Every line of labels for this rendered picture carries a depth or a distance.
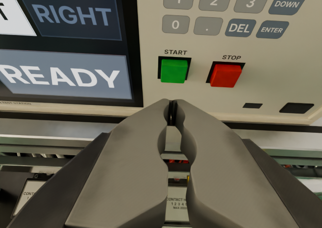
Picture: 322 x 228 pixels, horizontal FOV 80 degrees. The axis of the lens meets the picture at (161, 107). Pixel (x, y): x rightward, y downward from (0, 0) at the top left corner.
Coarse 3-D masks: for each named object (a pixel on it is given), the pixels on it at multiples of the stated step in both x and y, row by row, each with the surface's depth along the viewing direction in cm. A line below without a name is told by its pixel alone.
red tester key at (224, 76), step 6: (216, 66) 14; (222, 66) 13; (228, 66) 14; (234, 66) 14; (240, 66) 14; (216, 72) 13; (222, 72) 13; (228, 72) 13; (234, 72) 13; (240, 72) 13; (210, 78) 15; (216, 78) 14; (222, 78) 14; (228, 78) 14; (234, 78) 14; (210, 84) 15; (216, 84) 14; (222, 84) 14; (228, 84) 14; (234, 84) 14
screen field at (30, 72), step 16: (0, 64) 14; (16, 64) 14; (32, 64) 14; (48, 64) 14; (64, 64) 14; (80, 64) 14; (96, 64) 14; (112, 64) 14; (16, 80) 16; (32, 80) 16; (48, 80) 16; (64, 80) 15; (80, 80) 15; (96, 80) 15; (112, 80) 15; (128, 80) 15; (80, 96) 17; (96, 96) 17; (112, 96) 17; (128, 96) 17
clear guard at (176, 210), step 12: (168, 168) 22; (180, 168) 22; (288, 168) 22; (300, 168) 22; (312, 168) 22; (168, 180) 21; (180, 180) 21; (300, 180) 22; (312, 180) 22; (168, 192) 20; (180, 192) 20; (168, 204) 20; (180, 204) 20; (168, 216) 19; (180, 216) 19
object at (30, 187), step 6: (42, 156) 39; (54, 156) 39; (66, 156) 39; (72, 156) 39; (36, 174) 36; (42, 174) 37; (30, 180) 34; (36, 180) 34; (42, 180) 34; (24, 186) 33; (30, 186) 33; (36, 186) 33; (24, 192) 33; (30, 192) 33; (18, 198) 32; (24, 198) 32; (18, 204) 32; (24, 204) 32; (18, 210) 31; (12, 216) 31
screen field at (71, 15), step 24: (0, 0) 10; (24, 0) 10; (48, 0) 10; (72, 0) 10; (96, 0) 10; (0, 24) 11; (24, 24) 11; (48, 24) 11; (72, 24) 11; (96, 24) 11
